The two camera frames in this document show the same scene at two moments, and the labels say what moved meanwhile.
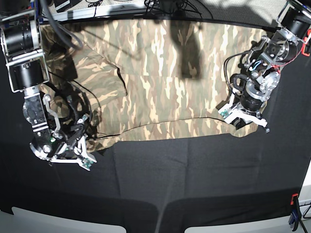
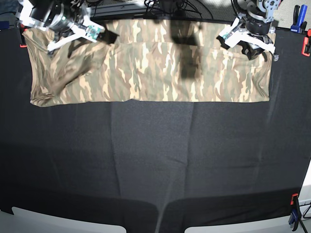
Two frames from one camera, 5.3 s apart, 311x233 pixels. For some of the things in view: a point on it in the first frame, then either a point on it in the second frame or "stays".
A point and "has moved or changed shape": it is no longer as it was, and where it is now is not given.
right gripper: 234,114 to 235,35
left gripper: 79,155 to 88,29
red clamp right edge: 305,40 stays
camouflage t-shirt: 140,78 has moved or changed shape
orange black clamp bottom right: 295,216 stays
